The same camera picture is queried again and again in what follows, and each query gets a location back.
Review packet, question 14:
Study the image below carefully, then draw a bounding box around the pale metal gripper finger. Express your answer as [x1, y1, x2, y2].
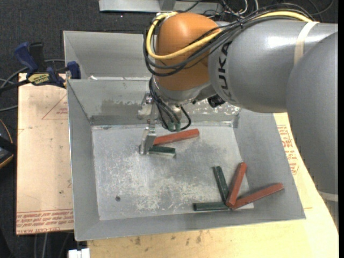
[147, 122, 157, 155]
[139, 126, 151, 156]

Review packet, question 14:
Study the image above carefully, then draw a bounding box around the dark green flat block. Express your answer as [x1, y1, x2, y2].
[212, 166, 230, 203]
[192, 202, 232, 212]
[148, 146, 177, 159]

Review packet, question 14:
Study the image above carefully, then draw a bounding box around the red-brown flat block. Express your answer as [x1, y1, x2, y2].
[231, 182, 285, 211]
[225, 161, 248, 209]
[153, 128, 200, 146]

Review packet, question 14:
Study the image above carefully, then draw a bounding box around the grey metal bin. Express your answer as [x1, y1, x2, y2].
[63, 30, 306, 242]

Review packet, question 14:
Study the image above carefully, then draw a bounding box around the brown cardboard board, red print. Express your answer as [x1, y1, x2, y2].
[16, 73, 314, 236]

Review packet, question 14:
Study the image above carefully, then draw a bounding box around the black cylinder on white bracket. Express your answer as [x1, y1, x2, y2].
[207, 94, 226, 109]

